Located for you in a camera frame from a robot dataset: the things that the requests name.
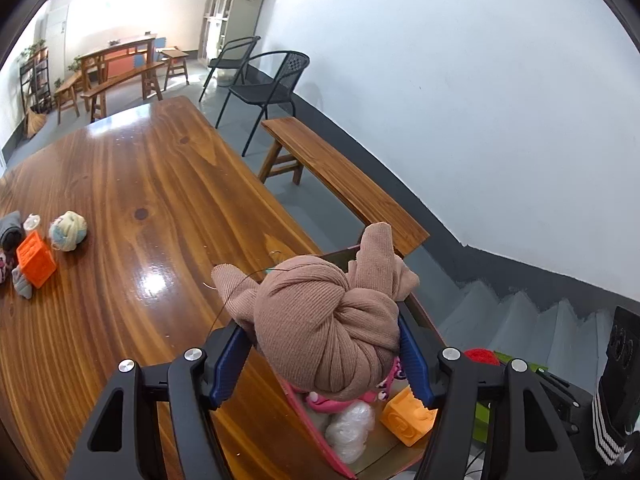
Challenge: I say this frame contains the white plastic cup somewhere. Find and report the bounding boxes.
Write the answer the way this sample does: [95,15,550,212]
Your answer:
[23,214,41,234]

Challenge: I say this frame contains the background wooden table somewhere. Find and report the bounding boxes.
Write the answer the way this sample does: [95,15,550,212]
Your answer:
[78,32,156,93]

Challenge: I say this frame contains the light orange rubber cube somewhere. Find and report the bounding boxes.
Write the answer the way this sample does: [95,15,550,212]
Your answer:
[380,386,437,448]

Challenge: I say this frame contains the pink leopard sock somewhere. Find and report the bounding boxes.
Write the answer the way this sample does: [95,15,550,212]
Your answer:
[0,252,15,284]

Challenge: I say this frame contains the small wooden side bench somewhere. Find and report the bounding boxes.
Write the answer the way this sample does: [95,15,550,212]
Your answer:
[53,72,81,124]

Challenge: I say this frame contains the red cardboard storage box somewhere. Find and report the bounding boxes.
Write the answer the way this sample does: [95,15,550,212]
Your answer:
[276,245,444,479]

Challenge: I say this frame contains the white plastic bag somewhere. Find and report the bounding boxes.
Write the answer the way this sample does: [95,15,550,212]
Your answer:
[324,401,375,464]

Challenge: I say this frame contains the cream blue knotted cloth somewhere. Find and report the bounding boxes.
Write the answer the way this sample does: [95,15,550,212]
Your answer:
[49,210,88,252]

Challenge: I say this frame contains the black metal chair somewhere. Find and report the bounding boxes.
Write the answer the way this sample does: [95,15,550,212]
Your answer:
[215,50,310,157]
[198,36,262,101]

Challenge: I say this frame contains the grey knit beanie bundle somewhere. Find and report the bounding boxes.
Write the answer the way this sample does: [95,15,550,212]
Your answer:
[0,210,25,254]

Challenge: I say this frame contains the tan knotted cloth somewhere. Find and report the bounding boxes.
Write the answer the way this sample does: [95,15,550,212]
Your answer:
[212,222,420,402]

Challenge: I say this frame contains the grey metal cabinet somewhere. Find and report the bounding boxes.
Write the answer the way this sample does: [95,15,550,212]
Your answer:
[198,0,264,63]

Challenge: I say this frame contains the red yarn ball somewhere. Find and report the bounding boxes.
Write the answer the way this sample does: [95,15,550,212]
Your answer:
[464,348,500,366]

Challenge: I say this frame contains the wooden bench beside table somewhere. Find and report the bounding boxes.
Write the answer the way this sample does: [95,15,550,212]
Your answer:
[258,117,430,256]

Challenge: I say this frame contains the background wooden bench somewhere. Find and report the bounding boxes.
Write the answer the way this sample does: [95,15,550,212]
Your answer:
[79,60,166,124]

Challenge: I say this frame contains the far black metal chair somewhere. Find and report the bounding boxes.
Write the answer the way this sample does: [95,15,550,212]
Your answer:
[198,36,262,101]

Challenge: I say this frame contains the black plant shelf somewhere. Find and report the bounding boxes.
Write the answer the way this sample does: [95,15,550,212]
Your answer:
[18,41,53,114]

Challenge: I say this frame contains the wooden stool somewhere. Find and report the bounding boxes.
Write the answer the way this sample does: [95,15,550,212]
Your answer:
[160,47,189,90]

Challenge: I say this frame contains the straw broom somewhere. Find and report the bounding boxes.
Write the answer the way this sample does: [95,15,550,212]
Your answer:
[25,108,47,139]

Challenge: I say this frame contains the small grey sock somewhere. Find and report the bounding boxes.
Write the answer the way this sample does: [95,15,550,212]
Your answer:
[12,266,32,299]

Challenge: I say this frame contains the dark orange rubber cube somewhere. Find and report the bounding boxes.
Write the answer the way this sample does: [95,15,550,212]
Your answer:
[16,231,56,288]

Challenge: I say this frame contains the pink knotted rubber tube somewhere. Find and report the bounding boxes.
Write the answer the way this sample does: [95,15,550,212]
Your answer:
[304,356,407,415]

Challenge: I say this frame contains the near black metal chair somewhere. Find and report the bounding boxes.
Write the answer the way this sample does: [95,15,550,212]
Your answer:
[215,50,310,157]

